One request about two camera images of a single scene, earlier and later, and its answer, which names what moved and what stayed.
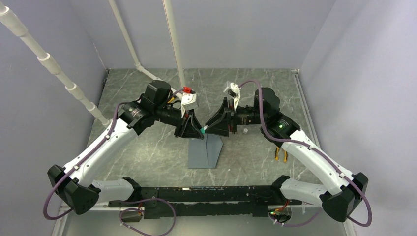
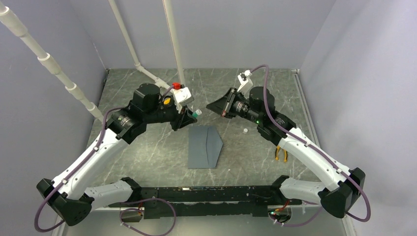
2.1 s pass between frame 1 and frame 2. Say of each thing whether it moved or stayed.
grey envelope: stayed
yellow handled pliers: stayed
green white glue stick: moved
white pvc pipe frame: stayed
